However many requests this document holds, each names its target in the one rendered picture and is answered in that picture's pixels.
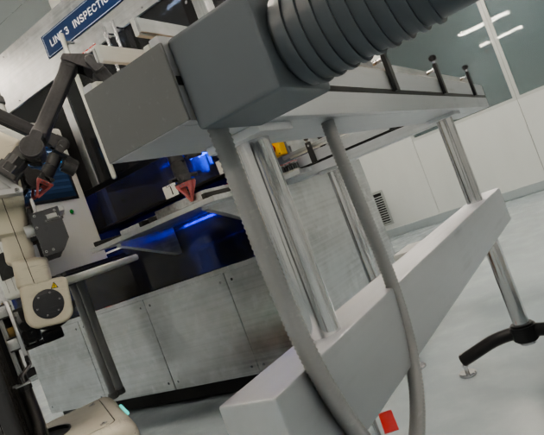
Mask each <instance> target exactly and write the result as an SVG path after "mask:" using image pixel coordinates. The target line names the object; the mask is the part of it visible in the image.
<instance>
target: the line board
mask: <svg viewBox="0 0 544 435"><path fill-rule="evenodd" d="M122 1H123V0H85V1H84V2H83V3H81V4H80V5H79V6H78V7H76V8H75V9H74V10H73V11H72V12H70V13H69V14H68V15H67V16H65V17H64V18H63V19H62V20H61V21H60V22H58V23H57V24H56V25H55V26H53V27H52V28H51V29H50V30H49V31H47V33H46V34H44V35H43V36H42V37H41V40H42V42H43V45H44V48H45V49H46V52H47V56H48V58H49V59H51V58H52V57H53V56H55V55H56V54H57V53H58V52H59V51H60V50H61V49H63V47H62V44H61V41H60V37H59V33H62V34H64V36H65V38H66V40H67V41H73V40H74V39H76V38H77V37H78V36H79V35H81V34H82V33H83V32H85V31H86V30H87V29H88V28H89V27H91V26H92V25H93V24H94V23H95V22H97V21H98V20H99V19H101V18H102V17H103V16H105V15H106V14H107V13H108V12H110V11H111V10H112V9H114V8H115V7H116V6H117V5H119V4H120V3H121V2H122Z"/></svg>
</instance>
